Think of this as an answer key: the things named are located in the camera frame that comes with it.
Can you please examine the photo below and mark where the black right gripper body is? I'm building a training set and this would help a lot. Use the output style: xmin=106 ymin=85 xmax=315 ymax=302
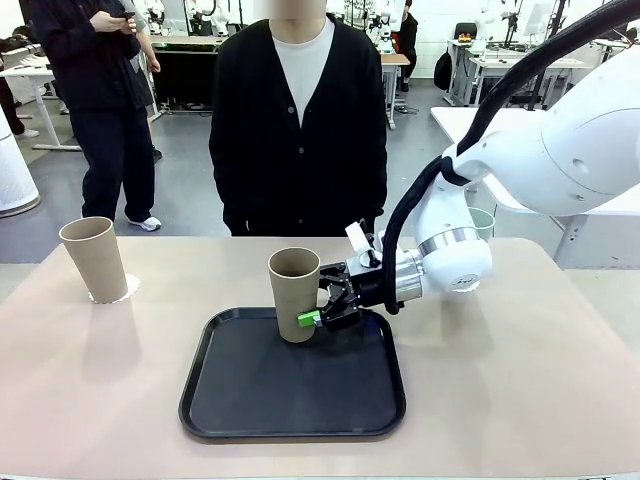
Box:
xmin=344 ymin=254 xmax=399 ymax=322

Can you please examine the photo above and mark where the beige plastic cup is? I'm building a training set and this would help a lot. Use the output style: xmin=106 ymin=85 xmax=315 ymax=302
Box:
xmin=267 ymin=247 xmax=322 ymax=344
xmin=58 ymin=216 xmax=131 ymax=305

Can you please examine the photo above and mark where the mint green plastic cup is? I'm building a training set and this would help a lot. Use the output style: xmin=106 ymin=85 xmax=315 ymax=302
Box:
xmin=467 ymin=207 xmax=496 ymax=242

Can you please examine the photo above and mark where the person's left forearm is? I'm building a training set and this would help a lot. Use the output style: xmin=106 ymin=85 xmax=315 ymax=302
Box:
xmin=357 ymin=144 xmax=389 ymax=224

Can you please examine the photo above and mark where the person's right forearm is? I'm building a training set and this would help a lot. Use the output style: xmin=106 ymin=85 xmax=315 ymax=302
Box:
xmin=208 ymin=144 xmax=244 ymax=224

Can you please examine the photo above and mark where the black plastic tray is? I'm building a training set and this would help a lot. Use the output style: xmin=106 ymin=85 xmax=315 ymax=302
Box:
xmin=178 ymin=306 xmax=407 ymax=444

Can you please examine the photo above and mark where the person in black cardigan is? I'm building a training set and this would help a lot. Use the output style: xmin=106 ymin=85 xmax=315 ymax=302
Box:
xmin=208 ymin=7 xmax=389 ymax=239

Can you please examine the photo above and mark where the white scalloped coaster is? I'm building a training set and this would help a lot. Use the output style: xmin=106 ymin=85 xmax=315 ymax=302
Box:
xmin=88 ymin=273 xmax=142 ymax=305

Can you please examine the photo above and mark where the black backpack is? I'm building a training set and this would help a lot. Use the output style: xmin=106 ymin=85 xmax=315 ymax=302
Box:
xmin=433 ymin=49 xmax=454 ymax=92

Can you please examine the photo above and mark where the seated person in black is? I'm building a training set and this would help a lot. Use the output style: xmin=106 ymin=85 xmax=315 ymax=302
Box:
xmin=392 ymin=0 xmax=420 ymax=94

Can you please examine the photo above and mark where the grey lab desk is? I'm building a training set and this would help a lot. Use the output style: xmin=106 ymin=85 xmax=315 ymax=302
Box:
xmin=446 ymin=38 xmax=586 ymax=109

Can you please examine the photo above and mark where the bystander in dark clothes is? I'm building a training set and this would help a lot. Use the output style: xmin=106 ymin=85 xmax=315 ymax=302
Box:
xmin=29 ymin=0 xmax=164 ymax=234

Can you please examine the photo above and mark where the white cylindrical air purifier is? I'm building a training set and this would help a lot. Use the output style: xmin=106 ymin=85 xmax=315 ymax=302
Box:
xmin=0 ymin=107 xmax=41 ymax=219

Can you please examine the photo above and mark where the white desk with metal legs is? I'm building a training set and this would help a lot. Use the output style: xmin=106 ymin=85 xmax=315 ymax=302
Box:
xmin=0 ymin=63 xmax=84 ymax=152

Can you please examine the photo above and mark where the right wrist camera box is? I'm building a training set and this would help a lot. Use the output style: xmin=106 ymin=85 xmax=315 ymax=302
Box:
xmin=343 ymin=219 xmax=382 ymax=266

